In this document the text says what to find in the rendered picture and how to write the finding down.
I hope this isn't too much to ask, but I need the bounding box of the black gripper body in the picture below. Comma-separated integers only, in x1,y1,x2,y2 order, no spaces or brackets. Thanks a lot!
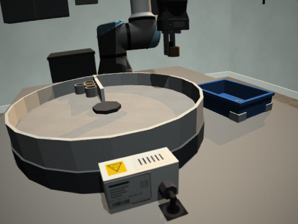
157,0,189,31

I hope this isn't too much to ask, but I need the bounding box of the blue plastic crate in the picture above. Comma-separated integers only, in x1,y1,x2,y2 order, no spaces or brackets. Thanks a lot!
198,79,275,123

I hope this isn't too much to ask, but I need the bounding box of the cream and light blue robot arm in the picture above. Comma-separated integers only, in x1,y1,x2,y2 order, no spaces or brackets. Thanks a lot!
97,0,161,75

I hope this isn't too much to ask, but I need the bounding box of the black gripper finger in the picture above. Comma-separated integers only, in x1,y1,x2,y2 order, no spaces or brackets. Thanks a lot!
162,30,173,55
169,30,181,47

